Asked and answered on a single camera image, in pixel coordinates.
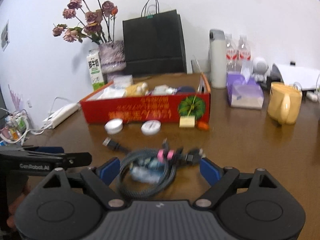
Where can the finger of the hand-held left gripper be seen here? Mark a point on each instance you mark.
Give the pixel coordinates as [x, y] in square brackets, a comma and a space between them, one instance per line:
[50, 150]
[77, 158]

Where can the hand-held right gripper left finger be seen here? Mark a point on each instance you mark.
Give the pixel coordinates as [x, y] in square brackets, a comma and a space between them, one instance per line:
[110, 170]

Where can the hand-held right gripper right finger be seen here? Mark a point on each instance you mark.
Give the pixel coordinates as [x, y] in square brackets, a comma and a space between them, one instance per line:
[210, 171]

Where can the red cardboard box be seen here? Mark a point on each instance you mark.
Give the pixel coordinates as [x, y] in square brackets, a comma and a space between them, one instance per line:
[150, 110]

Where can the white and yellow plush toy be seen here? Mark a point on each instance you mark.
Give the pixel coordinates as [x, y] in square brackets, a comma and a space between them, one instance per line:
[135, 90]

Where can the purple woven pouch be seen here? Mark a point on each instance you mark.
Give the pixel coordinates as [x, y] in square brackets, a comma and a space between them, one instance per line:
[186, 90]

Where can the brown wooden desktop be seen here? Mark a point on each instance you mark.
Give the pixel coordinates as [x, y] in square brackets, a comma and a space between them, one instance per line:
[237, 145]

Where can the person's left hand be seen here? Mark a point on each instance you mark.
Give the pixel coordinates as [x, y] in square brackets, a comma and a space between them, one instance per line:
[11, 211]

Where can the small blue white packet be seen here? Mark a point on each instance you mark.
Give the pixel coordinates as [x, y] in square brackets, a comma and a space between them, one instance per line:
[146, 173]

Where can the white power bank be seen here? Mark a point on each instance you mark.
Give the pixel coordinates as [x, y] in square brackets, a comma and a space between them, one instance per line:
[61, 115]

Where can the power strip with plugs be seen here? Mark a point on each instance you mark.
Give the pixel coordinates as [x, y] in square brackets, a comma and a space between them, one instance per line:
[15, 125]

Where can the white round tin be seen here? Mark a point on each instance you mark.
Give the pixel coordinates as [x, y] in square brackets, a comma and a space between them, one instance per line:
[150, 127]
[113, 126]

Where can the yellow sticky note block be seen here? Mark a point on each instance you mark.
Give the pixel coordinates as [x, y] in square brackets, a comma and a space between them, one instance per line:
[187, 122]

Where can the white plastic packet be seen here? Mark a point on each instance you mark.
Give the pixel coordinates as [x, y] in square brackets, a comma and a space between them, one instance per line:
[110, 92]

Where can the purple tissue pack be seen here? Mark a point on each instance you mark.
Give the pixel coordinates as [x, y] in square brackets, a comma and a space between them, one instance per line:
[245, 95]

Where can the green and white milk carton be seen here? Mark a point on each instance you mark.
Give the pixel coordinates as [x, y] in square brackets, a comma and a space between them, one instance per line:
[95, 70]

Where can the yellow bear mug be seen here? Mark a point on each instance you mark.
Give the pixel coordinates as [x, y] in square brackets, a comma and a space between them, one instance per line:
[280, 102]

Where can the clear glass cup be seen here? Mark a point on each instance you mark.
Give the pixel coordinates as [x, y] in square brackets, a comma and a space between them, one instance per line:
[197, 66]

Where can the purple textured vase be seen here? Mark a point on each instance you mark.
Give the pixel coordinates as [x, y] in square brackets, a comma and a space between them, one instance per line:
[112, 57]

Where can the white thermos flask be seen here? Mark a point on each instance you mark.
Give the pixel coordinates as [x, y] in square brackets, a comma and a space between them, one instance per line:
[217, 62]

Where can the clear water bottle red label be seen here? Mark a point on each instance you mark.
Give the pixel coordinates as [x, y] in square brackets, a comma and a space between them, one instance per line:
[244, 55]
[231, 55]

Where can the white charger plug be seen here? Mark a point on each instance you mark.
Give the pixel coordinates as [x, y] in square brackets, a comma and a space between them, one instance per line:
[312, 95]

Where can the black paper bag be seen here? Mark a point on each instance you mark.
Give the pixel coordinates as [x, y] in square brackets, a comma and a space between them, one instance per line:
[155, 42]

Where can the dried pink roses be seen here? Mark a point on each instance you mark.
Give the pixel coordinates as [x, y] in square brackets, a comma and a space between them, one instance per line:
[91, 17]

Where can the white wall socket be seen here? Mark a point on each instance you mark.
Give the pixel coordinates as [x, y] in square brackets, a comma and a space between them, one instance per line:
[29, 103]

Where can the purple wall sticker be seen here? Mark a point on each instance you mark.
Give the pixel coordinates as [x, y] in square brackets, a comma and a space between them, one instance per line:
[16, 97]

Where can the small wall poster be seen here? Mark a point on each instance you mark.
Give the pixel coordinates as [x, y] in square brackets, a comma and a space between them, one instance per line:
[5, 35]

